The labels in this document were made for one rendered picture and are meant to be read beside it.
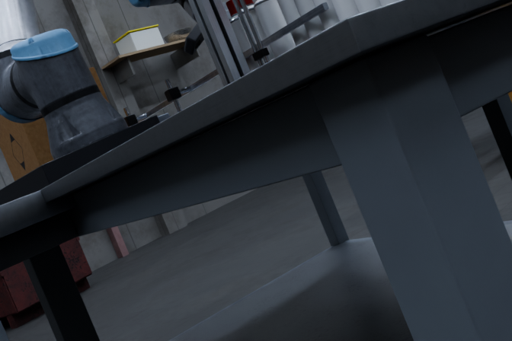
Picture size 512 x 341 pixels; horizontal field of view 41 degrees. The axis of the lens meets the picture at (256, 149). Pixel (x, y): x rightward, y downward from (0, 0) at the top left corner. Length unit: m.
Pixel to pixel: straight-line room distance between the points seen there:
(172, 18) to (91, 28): 1.48
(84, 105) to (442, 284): 0.94
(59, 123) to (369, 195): 0.90
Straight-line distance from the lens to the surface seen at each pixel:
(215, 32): 1.36
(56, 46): 1.30
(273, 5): 1.47
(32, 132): 1.82
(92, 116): 1.27
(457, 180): 0.44
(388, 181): 0.43
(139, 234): 8.62
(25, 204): 0.96
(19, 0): 1.49
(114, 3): 9.45
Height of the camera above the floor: 0.79
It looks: 2 degrees down
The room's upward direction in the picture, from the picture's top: 22 degrees counter-clockwise
